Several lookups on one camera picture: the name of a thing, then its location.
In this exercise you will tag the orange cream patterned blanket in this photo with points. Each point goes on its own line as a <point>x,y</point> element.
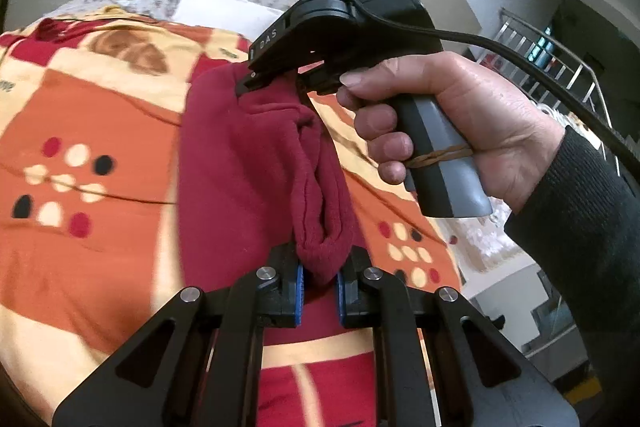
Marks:
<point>100,232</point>

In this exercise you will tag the person's right forearm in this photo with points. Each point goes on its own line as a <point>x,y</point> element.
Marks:
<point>590,267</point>

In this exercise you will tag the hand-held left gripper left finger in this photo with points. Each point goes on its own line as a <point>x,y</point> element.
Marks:
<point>299,297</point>

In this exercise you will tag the metal stair railing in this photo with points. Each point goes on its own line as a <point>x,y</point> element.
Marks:
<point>565,62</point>

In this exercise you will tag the person's right hand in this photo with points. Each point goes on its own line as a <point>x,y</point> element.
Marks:
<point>490,132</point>

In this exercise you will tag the maroon small garment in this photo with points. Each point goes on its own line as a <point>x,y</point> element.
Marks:
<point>240,167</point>

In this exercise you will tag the white pillow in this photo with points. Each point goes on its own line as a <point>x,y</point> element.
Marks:
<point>220,9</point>

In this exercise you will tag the white lace cloth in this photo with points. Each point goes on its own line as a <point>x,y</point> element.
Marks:
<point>487,242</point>

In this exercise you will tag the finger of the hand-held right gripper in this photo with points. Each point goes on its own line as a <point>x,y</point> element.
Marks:
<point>252,83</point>

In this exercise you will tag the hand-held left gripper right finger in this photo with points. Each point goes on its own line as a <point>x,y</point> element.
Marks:
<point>341,299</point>

